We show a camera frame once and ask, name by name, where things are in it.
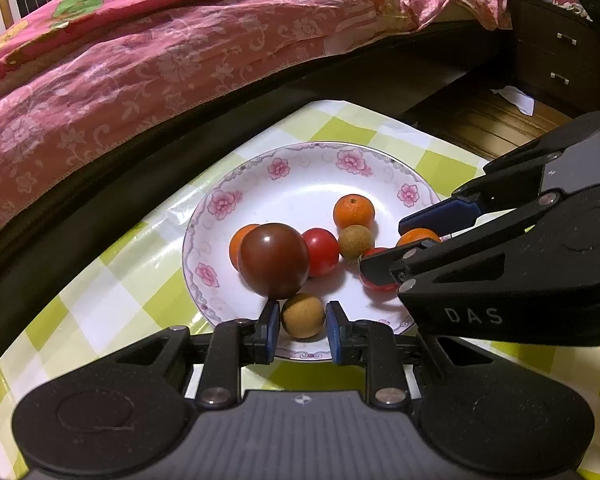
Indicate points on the pink floral quilt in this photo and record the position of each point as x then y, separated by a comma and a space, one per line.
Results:
130, 60

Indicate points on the brown longan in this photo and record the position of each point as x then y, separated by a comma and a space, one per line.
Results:
302, 315
354, 241

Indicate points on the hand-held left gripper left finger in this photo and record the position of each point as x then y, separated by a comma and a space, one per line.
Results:
270, 332

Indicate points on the dark wooden bed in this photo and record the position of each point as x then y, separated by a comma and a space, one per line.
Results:
145, 160

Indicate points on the white floral-rim plate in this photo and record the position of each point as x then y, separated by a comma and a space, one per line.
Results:
300, 190

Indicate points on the white paper scrap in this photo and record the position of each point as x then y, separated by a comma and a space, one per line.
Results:
516, 97

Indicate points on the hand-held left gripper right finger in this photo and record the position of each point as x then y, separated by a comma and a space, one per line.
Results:
332, 332

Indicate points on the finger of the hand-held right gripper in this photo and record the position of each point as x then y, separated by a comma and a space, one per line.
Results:
380, 262
440, 215

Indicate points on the red cherry tomato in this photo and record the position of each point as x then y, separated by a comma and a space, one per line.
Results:
375, 282
322, 252

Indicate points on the dark wooden nightstand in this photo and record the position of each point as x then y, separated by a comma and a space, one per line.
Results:
555, 55

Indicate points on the green white checked tablecloth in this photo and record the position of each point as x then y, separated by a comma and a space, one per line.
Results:
120, 290

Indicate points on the small orange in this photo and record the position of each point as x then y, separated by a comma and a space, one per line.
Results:
237, 247
353, 211
417, 236

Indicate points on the dark red large tomato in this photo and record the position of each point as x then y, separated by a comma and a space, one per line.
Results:
274, 260

